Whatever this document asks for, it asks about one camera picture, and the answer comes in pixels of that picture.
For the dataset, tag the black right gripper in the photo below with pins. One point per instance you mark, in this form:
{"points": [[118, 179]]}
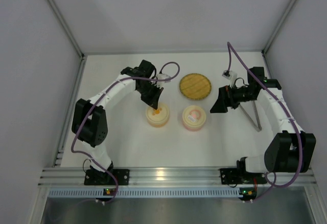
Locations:
{"points": [[226, 97]]}

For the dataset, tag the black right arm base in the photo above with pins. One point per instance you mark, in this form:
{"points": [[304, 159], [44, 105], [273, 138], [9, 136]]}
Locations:
{"points": [[238, 175]]}

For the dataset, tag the round bamboo tray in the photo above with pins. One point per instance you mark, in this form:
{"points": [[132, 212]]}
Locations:
{"points": [[195, 86]]}

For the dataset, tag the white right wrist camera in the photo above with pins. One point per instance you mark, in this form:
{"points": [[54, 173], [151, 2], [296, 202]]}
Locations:
{"points": [[231, 76]]}

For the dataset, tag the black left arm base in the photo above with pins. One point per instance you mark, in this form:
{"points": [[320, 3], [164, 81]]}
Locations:
{"points": [[99, 178]]}

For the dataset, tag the right aluminium frame post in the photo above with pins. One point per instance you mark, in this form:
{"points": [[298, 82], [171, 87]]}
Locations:
{"points": [[279, 25]]}

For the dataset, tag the slotted cable duct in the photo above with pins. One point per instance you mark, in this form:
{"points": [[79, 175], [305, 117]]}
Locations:
{"points": [[130, 192]]}

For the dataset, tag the cream lid pink handle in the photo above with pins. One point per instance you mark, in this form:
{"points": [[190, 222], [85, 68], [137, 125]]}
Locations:
{"points": [[194, 113]]}

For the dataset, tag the pink lunch box bowl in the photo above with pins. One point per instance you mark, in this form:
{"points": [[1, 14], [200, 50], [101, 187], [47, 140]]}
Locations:
{"points": [[193, 125]]}

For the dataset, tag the stainless steel tongs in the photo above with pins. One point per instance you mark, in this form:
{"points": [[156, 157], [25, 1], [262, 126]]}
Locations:
{"points": [[250, 111]]}

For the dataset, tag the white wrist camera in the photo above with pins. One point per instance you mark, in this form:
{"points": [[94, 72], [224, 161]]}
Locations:
{"points": [[231, 76], [163, 78]]}

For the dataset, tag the yellow lunch box bowl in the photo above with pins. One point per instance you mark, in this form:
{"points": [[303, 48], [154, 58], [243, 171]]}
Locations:
{"points": [[157, 124]]}

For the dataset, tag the left aluminium frame post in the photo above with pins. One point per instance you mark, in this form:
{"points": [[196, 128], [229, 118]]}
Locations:
{"points": [[65, 27]]}

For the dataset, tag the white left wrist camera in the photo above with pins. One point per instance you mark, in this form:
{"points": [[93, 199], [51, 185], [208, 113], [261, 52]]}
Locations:
{"points": [[163, 78]]}

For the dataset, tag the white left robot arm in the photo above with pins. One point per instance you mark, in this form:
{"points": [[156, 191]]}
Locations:
{"points": [[90, 120]]}

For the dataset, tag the aluminium frame post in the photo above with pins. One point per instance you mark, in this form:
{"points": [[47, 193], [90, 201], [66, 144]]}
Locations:
{"points": [[65, 27], [279, 25]]}

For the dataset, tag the aluminium mounting rail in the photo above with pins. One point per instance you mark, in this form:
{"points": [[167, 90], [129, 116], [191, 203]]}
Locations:
{"points": [[140, 177]]}

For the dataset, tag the cream lid orange handle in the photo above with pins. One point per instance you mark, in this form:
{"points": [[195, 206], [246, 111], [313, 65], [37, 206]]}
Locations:
{"points": [[161, 114]]}

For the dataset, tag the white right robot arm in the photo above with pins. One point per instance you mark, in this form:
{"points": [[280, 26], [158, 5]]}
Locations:
{"points": [[291, 148]]}

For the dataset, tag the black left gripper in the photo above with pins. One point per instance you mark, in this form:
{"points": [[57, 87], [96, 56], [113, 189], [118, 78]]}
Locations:
{"points": [[150, 93]]}

